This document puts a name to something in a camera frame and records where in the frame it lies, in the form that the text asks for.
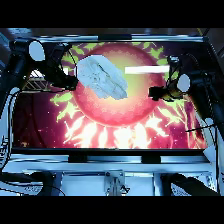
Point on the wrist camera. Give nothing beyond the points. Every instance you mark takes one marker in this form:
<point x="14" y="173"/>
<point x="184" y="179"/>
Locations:
<point x="61" y="51"/>
<point x="174" y="61"/>

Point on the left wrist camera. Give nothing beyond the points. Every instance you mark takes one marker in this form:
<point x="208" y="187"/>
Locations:
<point x="61" y="51"/>

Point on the silver frame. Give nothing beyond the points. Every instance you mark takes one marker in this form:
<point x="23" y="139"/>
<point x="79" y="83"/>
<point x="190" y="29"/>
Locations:
<point x="110" y="166"/>

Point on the white shirt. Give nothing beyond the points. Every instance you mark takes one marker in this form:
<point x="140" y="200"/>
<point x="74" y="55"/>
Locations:
<point x="100" y="76"/>

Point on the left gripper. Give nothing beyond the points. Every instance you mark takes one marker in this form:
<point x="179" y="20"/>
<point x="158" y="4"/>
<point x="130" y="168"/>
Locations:
<point x="66" y="81"/>

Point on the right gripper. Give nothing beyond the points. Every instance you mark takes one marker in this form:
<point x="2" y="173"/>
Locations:
<point x="156" y="93"/>

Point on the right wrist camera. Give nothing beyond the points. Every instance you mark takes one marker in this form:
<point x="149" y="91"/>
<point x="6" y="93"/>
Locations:
<point x="174" y="61"/>

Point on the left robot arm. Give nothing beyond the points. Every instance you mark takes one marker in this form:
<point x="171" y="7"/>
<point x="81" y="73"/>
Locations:
<point x="20" y="63"/>

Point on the white garment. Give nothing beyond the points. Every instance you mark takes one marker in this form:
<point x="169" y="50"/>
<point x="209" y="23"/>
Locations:
<point x="209" y="153"/>

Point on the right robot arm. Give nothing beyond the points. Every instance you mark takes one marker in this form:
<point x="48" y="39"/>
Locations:
<point x="203" y="90"/>

